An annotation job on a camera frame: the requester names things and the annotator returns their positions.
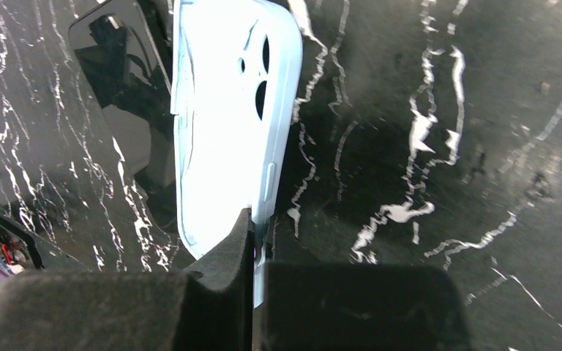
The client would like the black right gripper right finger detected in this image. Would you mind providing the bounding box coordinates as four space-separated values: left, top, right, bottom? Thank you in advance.
254 224 473 350

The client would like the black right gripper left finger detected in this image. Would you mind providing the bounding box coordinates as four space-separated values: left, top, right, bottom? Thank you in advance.
0 209 254 350

